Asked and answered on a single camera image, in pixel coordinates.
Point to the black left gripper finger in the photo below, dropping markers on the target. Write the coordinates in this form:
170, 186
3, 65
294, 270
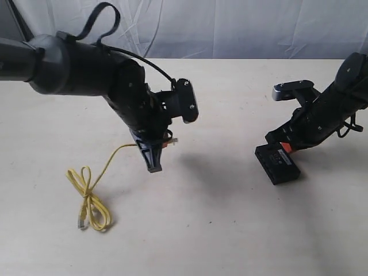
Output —
150, 150

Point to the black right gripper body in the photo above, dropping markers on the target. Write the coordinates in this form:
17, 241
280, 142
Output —
320, 115

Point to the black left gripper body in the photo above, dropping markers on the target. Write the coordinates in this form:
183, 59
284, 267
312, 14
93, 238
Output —
142, 112

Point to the black rectangular adapter box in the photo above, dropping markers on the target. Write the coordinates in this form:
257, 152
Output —
277, 163

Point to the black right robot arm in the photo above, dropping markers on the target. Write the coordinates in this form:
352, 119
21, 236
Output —
351, 79

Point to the white backdrop curtain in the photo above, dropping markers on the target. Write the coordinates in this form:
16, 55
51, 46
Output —
236, 29

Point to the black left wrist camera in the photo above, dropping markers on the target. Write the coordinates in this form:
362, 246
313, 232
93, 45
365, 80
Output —
180, 101

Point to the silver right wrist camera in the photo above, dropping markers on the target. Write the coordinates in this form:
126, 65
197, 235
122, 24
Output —
285, 91

